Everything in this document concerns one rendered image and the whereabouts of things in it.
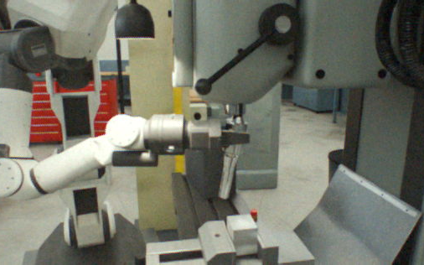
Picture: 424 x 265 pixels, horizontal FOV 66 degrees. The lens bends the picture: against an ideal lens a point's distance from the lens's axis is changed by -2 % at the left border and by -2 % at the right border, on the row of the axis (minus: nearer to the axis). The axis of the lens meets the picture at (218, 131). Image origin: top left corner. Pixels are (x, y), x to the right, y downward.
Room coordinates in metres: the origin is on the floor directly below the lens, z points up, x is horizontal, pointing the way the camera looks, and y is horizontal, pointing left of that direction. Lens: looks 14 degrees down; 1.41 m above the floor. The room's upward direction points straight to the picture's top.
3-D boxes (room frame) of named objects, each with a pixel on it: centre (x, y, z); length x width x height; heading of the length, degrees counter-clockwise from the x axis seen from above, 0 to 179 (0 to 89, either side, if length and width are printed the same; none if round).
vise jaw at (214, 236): (0.62, 0.00, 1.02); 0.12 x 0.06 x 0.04; 11
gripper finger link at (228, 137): (0.67, -0.04, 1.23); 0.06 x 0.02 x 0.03; 91
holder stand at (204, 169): (1.15, 0.03, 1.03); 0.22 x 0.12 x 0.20; 22
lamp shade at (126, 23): (0.63, 0.15, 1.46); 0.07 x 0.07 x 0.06
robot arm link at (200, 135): (0.70, 0.06, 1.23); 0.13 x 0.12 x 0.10; 1
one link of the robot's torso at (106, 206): (1.30, 0.56, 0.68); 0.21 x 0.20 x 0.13; 22
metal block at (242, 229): (0.63, -0.05, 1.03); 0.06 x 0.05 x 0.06; 11
